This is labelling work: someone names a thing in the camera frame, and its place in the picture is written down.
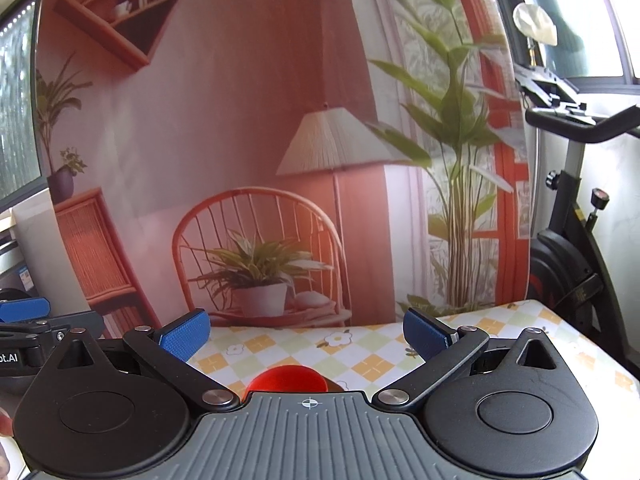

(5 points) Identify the black exercise bike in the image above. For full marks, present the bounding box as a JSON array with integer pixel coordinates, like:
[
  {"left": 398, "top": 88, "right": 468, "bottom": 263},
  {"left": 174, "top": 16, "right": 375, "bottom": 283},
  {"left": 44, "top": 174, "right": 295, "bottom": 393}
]
[{"left": 512, "top": 1, "right": 640, "bottom": 376}]

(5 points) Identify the red bowl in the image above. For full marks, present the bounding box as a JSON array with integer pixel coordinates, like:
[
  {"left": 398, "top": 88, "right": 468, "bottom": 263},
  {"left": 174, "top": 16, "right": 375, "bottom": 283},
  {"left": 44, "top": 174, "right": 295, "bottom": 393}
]
[{"left": 245, "top": 365, "right": 329, "bottom": 396}]

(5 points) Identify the floral checkered tablecloth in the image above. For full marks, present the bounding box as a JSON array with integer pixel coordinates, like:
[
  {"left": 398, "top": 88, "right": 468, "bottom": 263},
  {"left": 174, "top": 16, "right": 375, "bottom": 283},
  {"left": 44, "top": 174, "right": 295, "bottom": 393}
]
[{"left": 184, "top": 299, "right": 639, "bottom": 411}]

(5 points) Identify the orange square plate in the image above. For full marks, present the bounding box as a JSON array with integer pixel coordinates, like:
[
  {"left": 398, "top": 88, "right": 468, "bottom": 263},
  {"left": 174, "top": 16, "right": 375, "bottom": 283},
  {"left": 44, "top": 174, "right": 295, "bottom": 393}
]
[{"left": 326, "top": 378, "right": 346, "bottom": 392}]

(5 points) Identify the printed room backdrop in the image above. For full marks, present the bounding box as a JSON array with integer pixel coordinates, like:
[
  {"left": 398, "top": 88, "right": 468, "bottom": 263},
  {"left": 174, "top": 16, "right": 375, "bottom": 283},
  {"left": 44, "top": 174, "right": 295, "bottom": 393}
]
[{"left": 36, "top": 0, "right": 529, "bottom": 335}]

